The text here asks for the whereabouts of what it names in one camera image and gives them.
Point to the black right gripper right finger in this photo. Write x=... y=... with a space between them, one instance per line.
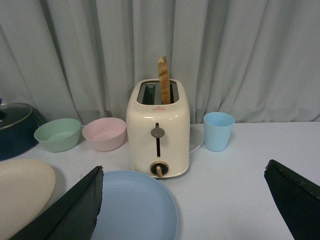
x=297 y=199

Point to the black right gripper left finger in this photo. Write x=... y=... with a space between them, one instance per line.
x=71 y=217

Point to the pink plastic bowl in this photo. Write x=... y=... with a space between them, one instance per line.
x=105 y=134

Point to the dark blue pot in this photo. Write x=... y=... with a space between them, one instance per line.
x=19 y=138

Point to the green plastic bowl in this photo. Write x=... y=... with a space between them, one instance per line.
x=59 y=135

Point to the glass pot lid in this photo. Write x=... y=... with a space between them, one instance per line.
x=13 y=113

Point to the toast bread slice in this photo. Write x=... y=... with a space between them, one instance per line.
x=163 y=77

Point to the grey curtain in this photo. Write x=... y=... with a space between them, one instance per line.
x=257 y=60

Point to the light blue plastic plate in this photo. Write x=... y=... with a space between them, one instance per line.
x=135 y=206

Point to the beige plastic plate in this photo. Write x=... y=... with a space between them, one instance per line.
x=26 y=185

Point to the light blue plastic cup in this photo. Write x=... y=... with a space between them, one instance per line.
x=218 y=127

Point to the cream two-slot toaster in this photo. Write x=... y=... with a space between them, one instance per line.
x=158 y=134

